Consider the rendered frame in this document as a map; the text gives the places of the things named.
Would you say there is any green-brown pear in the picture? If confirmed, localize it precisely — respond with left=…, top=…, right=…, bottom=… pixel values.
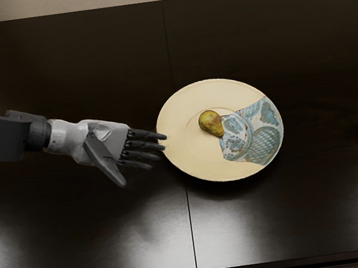
left=197, top=108, right=226, bottom=140

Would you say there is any cream plate with blue pattern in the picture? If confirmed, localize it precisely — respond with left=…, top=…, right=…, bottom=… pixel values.
left=151, top=69, right=291, bottom=190

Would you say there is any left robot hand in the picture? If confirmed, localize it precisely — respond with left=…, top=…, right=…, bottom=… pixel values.
left=44, top=104, right=174, bottom=197

